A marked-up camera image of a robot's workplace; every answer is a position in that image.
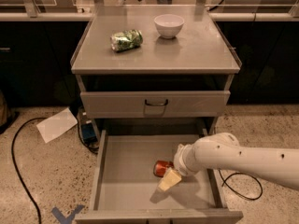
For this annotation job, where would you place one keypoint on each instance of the black drawer handle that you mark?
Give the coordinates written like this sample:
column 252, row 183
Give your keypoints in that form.
column 148, row 103

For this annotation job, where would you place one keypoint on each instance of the red coke can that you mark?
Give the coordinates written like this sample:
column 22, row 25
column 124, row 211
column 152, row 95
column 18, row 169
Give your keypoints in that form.
column 160, row 167

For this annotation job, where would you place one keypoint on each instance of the closed top drawer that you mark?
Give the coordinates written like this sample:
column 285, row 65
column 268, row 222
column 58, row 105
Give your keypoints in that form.
column 130, row 104

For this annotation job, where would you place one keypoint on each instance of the white paper sheet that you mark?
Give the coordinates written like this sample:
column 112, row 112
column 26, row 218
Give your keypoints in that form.
column 55, row 126

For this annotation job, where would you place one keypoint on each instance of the grey drawer cabinet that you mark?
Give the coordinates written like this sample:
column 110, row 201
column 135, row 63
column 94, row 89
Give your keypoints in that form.
column 198, row 58

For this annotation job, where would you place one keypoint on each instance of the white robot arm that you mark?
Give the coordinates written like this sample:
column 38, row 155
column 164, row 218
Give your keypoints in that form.
column 222, row 151

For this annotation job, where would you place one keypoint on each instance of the green crumpled chip bag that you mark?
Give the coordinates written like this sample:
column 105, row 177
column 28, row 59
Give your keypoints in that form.
column 125, row 40

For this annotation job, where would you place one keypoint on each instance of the blue box on floor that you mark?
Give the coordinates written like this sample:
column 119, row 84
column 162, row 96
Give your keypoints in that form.
column 88, row 134

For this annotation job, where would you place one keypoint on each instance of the white ceramic bowl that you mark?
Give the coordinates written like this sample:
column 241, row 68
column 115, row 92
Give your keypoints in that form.
column 168, row 25

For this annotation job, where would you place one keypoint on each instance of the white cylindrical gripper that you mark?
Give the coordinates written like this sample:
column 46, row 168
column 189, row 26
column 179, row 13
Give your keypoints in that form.
column 181, row 161

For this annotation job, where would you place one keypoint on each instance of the long dark back counter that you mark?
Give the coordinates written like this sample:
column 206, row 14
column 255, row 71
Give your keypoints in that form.
column 36, row 60

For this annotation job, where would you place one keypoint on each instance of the open middle drawer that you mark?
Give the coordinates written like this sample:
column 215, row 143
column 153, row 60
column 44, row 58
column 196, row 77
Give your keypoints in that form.
column 125, row 187

